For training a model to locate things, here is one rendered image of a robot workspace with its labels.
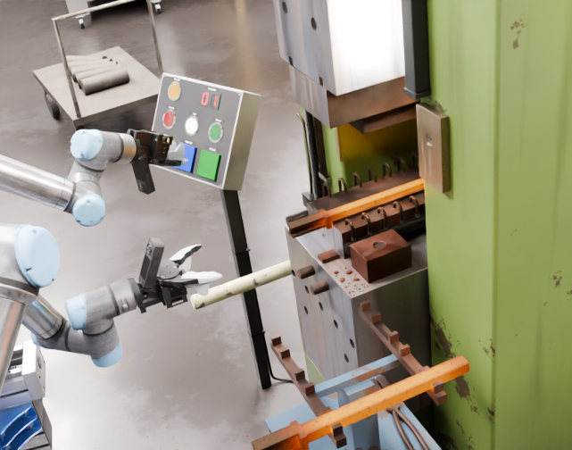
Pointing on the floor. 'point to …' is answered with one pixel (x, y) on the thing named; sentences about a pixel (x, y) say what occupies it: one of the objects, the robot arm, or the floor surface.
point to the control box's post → (248, 290)
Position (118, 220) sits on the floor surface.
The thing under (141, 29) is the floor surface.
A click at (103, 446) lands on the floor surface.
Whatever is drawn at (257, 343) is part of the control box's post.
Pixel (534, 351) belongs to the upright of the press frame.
